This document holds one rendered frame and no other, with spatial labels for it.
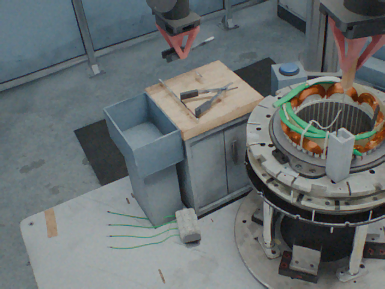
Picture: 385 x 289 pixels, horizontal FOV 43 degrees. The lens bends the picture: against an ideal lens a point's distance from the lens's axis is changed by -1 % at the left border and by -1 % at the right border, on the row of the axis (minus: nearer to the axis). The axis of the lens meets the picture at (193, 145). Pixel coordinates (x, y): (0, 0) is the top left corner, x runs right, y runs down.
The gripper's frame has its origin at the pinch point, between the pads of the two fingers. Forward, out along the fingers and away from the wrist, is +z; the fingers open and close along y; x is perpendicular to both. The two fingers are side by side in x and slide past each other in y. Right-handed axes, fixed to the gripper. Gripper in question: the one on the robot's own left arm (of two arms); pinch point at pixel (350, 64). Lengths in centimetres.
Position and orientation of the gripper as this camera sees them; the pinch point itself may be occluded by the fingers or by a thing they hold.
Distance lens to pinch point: 74.2
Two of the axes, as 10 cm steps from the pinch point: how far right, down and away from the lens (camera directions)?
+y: 9.5, -2.1, 2.3
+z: -0.1, 7.3, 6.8
